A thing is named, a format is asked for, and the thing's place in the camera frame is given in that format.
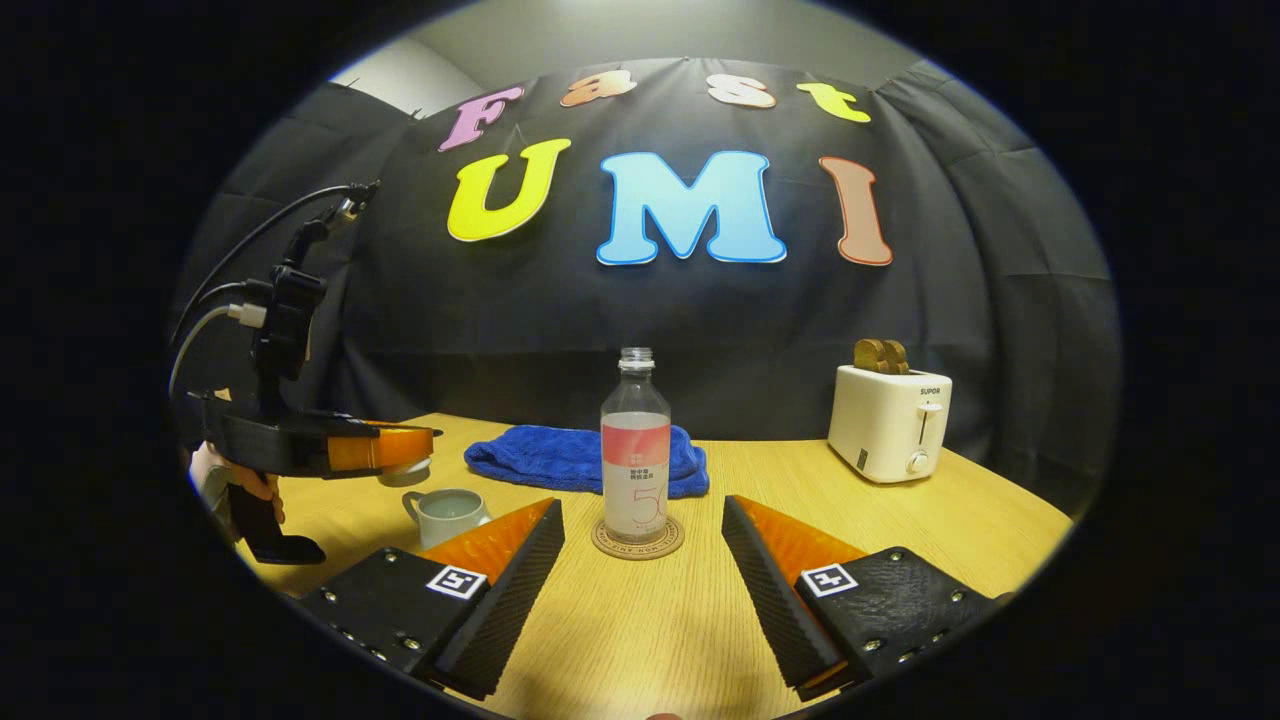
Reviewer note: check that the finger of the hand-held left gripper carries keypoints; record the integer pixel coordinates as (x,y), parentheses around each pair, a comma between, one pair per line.
(330,425)

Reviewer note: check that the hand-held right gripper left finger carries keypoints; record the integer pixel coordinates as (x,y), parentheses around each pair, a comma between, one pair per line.
(515,590)

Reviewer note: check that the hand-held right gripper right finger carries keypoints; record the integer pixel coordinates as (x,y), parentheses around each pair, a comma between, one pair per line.
(765,595)

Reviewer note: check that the grey teacup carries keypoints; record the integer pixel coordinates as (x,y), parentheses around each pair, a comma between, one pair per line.
(450,515)

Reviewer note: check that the round wooden coaster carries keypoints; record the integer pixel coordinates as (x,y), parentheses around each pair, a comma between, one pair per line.
(640,551)

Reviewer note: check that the clear water bottle pink label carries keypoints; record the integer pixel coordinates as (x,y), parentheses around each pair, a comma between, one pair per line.
(635,470)

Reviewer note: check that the blue towel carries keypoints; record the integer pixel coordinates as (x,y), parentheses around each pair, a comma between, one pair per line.
(540,455)

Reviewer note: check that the white toaster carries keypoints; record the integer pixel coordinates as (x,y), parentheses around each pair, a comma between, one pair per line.
(885,425)

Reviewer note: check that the brown bread slice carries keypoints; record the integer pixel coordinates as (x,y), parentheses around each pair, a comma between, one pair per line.
(866,355)
(897,357)

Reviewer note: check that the black backdrop cloth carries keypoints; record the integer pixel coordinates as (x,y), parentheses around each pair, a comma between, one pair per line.
(700,320)

